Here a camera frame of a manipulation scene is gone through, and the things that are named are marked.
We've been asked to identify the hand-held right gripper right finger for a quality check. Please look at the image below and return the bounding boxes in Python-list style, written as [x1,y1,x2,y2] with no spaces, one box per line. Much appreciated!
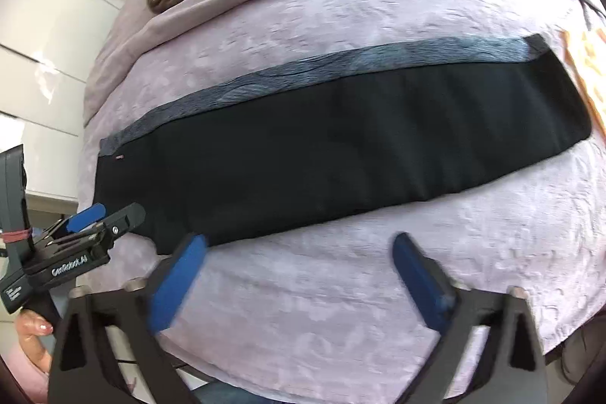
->
[392,232,552,404]

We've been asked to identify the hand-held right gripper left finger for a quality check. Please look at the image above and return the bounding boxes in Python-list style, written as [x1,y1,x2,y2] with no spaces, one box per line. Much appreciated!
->
[47,234,209,404]

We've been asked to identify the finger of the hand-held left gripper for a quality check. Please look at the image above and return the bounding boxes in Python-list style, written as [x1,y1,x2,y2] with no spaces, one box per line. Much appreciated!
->
[35,204,106,245]
[47,202,147,254]

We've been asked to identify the black pants with patterned lining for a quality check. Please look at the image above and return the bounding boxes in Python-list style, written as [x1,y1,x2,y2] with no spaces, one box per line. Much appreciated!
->
[92,34,592,256]

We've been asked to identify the person's left forearm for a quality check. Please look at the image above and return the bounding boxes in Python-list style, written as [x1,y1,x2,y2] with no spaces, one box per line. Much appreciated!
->
[2,340,50,398]

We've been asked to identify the person's left hand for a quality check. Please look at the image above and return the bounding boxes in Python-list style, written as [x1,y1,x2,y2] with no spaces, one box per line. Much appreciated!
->
[14,308,56,373]

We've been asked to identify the lavender embossed blanket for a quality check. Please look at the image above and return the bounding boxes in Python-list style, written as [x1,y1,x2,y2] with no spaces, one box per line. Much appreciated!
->
[78,0,606,400]

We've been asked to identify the white wardrobe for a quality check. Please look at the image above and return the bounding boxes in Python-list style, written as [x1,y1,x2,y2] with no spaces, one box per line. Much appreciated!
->
[0,0,143,202]

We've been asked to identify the orange cloth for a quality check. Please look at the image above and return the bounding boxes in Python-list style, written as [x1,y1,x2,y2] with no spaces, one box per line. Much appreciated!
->
[561,28,606,130]

